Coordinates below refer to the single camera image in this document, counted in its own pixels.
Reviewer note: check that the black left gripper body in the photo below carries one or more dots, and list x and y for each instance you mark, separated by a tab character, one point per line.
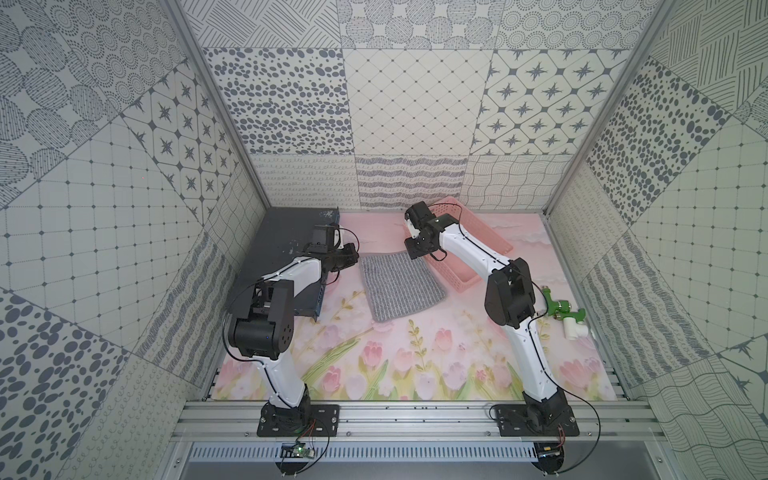
324	238

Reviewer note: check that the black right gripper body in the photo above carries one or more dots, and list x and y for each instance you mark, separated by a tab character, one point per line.
416	247

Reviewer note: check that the grey striped square dishcloth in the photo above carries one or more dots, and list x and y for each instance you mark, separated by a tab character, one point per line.
398	286

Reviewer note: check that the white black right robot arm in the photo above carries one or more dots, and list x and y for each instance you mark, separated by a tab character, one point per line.
509	302

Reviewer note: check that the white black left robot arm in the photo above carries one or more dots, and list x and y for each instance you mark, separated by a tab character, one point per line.
263	336

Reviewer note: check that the pink perforated plastic basket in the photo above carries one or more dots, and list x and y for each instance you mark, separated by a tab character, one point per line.
471	244

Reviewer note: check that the white plastic pipe fitting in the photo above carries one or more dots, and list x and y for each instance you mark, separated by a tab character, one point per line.
575	330

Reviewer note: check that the small green circuit board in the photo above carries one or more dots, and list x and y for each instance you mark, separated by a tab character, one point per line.
297	450

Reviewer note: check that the dark grey network switch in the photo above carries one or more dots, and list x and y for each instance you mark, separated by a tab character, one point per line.
281	237

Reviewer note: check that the green brass hose fitting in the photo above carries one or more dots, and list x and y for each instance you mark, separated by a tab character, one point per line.
561	309

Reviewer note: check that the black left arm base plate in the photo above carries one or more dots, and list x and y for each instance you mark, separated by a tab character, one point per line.
319	420

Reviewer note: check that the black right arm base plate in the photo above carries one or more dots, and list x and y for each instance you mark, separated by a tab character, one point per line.
519	420

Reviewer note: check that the aluminium front rail frame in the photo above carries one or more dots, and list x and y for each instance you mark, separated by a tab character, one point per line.
620	420

